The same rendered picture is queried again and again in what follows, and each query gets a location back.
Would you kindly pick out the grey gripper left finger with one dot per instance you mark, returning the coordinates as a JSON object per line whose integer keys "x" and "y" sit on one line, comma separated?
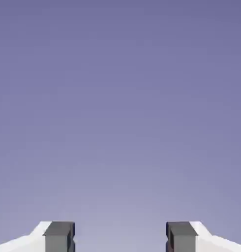
{"x": 56, "y": 238}

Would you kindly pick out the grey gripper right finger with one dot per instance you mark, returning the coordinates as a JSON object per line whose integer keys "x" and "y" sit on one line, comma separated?
{"x": 183, "y": 238}

